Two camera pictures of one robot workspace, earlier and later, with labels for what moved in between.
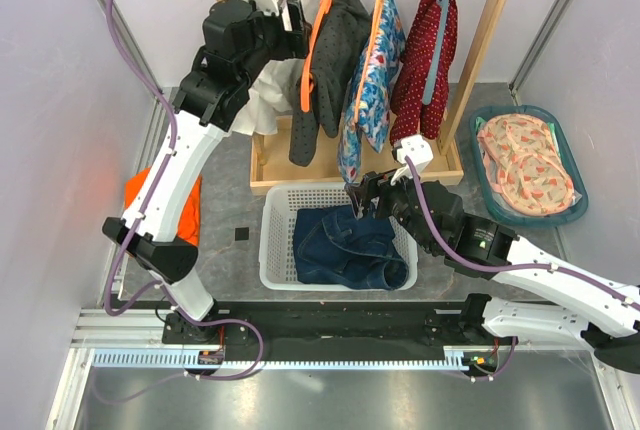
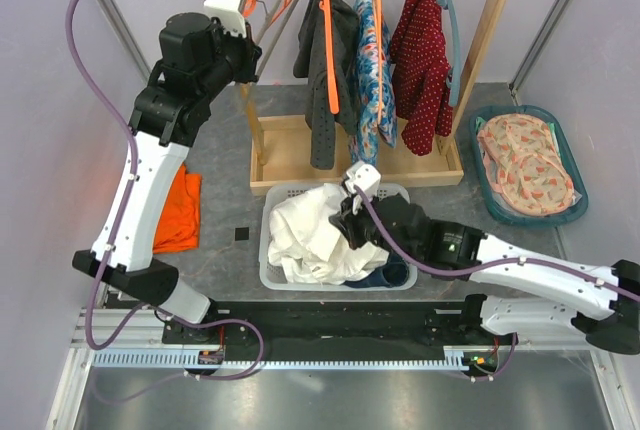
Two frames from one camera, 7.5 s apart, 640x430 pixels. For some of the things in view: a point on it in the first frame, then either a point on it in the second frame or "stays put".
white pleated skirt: x=271 y=96 to x=306 y=247
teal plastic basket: x=528 y=220 stays put
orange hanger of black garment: x=307 y=80 to x=326 y=6
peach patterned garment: x=523 y=166 stays put
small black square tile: x=241 y=233 stays put
